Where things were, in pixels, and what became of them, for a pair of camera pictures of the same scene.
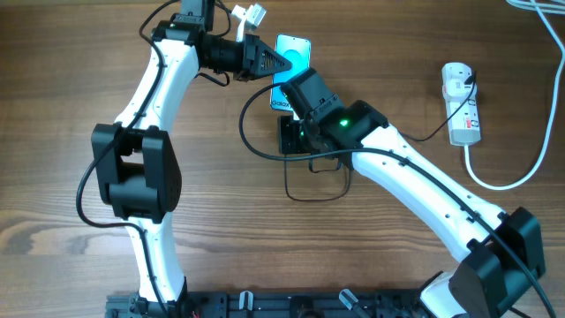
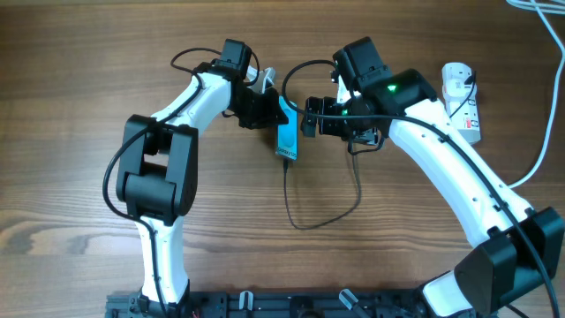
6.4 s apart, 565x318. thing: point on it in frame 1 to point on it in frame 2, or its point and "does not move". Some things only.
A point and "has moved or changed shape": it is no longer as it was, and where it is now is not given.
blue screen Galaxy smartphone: [297, 49] has moved or changed shape
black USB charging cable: [350, 173] to [357, 170]
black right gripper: [289, 144] to [326, 105]
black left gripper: [252, 51] to [269, 114]
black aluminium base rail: [370, 303] does not move
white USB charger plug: [456, 88] does not move
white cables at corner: [540, 6] does not move
